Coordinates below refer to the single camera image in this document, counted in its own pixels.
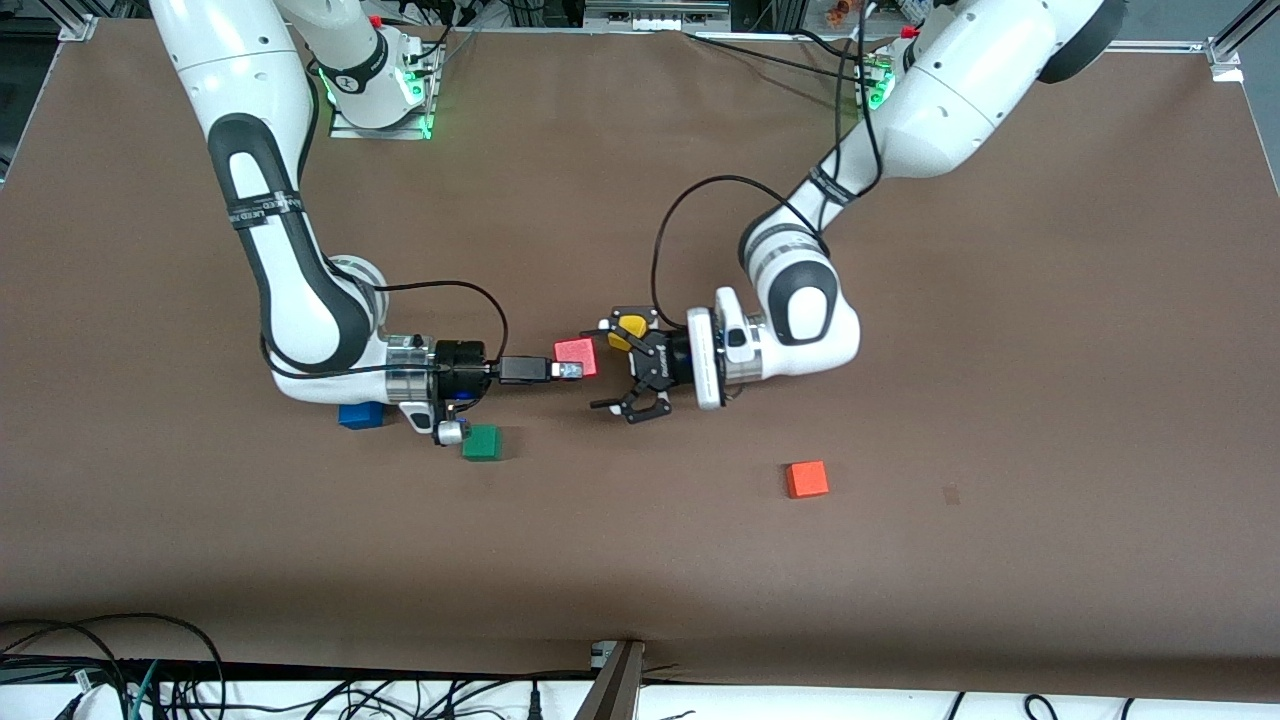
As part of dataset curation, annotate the red cube block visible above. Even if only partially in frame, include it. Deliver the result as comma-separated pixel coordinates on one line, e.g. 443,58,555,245
554,338,599,380

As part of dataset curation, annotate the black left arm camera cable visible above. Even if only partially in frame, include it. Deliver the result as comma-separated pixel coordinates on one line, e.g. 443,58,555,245
652,0,883,326

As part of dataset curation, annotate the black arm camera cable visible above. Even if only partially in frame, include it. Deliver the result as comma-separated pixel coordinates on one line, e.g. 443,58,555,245
262,282,511,381
652,0,883,326

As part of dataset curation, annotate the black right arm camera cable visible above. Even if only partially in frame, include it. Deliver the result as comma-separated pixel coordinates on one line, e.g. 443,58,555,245
262,282,511,381

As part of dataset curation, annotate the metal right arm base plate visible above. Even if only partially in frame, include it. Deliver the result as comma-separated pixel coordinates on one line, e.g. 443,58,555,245
328,40,435,141

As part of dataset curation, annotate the dark metal post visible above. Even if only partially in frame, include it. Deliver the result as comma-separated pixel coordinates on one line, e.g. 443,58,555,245
574,639,647,720

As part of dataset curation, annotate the long black cable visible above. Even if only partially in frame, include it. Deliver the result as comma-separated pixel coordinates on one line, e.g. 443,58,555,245
683,30,863,83

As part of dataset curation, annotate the thin grey cable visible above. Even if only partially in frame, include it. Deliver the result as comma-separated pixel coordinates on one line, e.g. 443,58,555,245
430,26,483,77

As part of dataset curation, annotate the short black cable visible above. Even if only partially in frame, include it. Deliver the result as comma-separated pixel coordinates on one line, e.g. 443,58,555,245
790,26,863,61

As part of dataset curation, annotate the black looping floor cable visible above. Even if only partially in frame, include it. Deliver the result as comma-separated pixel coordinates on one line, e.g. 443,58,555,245
0,612,227,720

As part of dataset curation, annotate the teal floor cable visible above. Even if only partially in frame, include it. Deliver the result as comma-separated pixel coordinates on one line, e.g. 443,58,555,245
124,660,162,720

